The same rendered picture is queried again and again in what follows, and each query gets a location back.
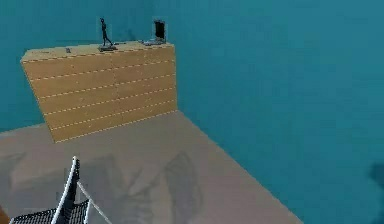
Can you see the wooden chest of drawers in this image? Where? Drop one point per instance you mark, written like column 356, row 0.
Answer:
column 100, row 93

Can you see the black figure statue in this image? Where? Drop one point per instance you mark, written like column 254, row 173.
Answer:
column 105, row 36

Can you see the small dark flat object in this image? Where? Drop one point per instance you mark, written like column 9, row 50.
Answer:
column 68, row 50

